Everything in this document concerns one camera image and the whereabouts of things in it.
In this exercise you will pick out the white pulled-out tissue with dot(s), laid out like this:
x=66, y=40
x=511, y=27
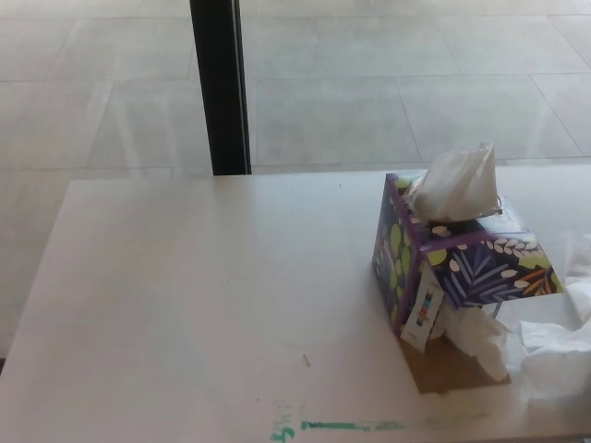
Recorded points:
x=558, y=355

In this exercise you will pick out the white pop-up tissue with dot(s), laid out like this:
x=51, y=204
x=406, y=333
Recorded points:
x=457, y=184

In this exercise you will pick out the purple leaf-patterned tissue box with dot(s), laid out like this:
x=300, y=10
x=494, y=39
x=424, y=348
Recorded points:
x=480, y=272

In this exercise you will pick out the crumpled white tissue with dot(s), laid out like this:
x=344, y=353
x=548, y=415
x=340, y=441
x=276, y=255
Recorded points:
x=480, y=341

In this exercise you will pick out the black window frame post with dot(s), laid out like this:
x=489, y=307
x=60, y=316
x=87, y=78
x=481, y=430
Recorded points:
x=219, y=92

